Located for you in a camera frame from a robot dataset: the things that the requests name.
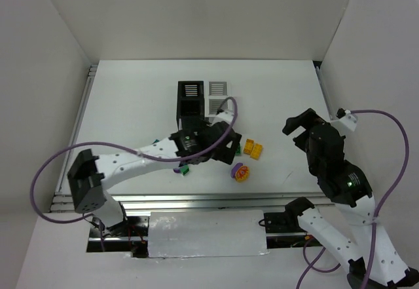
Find purple lego brick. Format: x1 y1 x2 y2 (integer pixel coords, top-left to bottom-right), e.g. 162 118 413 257
230 163 244 179

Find orange round printed lego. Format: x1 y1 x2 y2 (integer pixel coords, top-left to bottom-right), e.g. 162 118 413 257
234 165 249 182

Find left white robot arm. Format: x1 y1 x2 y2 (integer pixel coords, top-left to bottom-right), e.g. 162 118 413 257
67 121 242 235

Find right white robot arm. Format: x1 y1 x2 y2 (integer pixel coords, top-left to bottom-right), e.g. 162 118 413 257
282 108 418 288

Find small green lego brick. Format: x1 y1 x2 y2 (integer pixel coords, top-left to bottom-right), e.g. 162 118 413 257
179 165 190 176

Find black slotted container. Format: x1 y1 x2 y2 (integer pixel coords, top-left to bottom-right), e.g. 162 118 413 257
176 81 205 130

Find dark green printed lego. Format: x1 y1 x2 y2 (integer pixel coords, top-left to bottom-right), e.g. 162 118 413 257
235 146 242 156

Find white slotted container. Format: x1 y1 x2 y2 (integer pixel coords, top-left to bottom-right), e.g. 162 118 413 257
204 81 232 123

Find yellow lego brick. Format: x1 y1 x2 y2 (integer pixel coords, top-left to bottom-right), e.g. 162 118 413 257
243 139 255 155
250 144 263 160

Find white tape covered plate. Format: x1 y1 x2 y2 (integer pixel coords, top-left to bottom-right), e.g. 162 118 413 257
148 210 268 258

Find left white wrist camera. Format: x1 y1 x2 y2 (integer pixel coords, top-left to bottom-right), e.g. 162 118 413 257
211 109 236 126

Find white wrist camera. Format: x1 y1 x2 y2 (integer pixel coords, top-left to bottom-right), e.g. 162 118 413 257
330 108 357 134
211 109 236 126

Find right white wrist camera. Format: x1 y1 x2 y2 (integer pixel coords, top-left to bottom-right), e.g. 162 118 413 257
330 108 357 134

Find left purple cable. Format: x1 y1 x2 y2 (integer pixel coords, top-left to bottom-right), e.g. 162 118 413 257
29 96 238 223

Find purple cable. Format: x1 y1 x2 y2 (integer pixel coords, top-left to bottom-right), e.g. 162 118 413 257
296 109 410 289
29 96 238 223

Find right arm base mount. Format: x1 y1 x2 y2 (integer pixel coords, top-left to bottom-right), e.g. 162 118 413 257
258 209 320 249

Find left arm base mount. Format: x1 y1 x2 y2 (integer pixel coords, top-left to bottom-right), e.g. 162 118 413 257
86 216 150 258

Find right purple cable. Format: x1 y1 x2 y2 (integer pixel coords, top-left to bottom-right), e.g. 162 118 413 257
296 109 410 289

